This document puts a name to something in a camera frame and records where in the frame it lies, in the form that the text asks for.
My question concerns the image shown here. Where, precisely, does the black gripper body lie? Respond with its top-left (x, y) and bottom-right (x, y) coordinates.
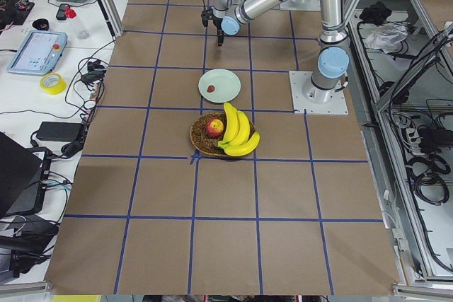
top-left (200, 7), bottom-right (224, 32)

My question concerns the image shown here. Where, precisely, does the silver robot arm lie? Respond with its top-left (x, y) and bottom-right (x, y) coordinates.
top-left (201, 0), bottom-right (349, 94)

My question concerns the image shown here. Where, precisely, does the light green plate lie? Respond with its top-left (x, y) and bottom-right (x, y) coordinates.
top-left (198, 69), bottom-right (241, 103)

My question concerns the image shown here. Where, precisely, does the red yellow apple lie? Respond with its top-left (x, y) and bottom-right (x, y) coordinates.
top-left (205, 118), bottom-right (224, 139)

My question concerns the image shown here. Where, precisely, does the brown wicker basket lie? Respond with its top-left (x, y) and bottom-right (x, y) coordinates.
top-left (190, 112), bottom-right (255, 158)

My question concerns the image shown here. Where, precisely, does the yellow banana bunch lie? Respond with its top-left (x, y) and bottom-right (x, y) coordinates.
top-left (217, 103), bottom-right (260, 157)

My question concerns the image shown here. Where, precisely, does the clear bottle red cap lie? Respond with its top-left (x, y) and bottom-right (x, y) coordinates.
top-left (64, 6), bottom-right (90, 40)

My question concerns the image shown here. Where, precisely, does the black phone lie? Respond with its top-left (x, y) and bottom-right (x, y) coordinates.
top-left (56, 4), bottom-right (70, 21)

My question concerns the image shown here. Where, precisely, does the black small bowl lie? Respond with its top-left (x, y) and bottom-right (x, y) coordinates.
top-left (32, 18), bottom-right (50, 31)

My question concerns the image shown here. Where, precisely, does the yellow tape roll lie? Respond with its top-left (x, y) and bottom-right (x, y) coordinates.
top-left (40, 72), bottom-right (67, 95)

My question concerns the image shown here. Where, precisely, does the blue teach pendant near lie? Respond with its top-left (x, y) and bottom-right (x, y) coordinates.
top-left (7, 30), bottom-right (67, 76)

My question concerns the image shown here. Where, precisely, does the black power adapter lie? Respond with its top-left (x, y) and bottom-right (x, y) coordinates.
top-left (36, 122), bottom-right (83, 142)

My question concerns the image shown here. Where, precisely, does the black laptop computer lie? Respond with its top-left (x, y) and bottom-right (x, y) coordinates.
top-left (1, 134), bottom-right (51, 217)

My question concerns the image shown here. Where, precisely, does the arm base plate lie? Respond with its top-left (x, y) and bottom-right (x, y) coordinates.
top-left (280, 0), bottom-right (321, 11)
top-left (289, 71), bottom-right (349, 115)

